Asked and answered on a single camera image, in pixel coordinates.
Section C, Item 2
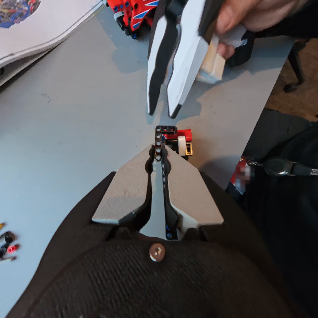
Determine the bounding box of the red black toy race car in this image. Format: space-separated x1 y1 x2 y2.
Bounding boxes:
105 0 159 39

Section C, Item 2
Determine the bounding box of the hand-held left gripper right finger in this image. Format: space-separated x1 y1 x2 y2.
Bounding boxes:
163 145 224 235

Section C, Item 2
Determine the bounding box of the small toy brick assembly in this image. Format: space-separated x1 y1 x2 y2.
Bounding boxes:
158 128 194 240

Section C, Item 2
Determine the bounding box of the open instruction booklet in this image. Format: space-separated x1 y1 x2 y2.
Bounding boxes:
0 0 105 87

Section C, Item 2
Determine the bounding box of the person's right hand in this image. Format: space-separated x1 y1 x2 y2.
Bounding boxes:
214 0 308 60

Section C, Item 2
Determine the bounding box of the black angled brick piece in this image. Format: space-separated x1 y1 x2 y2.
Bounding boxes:
155 125 178 161

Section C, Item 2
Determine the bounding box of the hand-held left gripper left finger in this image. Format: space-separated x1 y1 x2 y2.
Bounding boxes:
92 145 155 228

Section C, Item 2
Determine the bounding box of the person's black clothing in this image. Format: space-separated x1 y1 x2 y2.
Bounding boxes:
226 107 318 318

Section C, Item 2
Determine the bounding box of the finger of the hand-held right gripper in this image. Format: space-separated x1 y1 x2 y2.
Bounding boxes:
166 0 221 119
146 0 185 116

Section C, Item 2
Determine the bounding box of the grey desk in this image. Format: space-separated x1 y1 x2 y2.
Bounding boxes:
0 0 293 318

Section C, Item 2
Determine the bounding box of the pile of small brick pieces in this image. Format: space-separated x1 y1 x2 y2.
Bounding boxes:
0 223 20 262

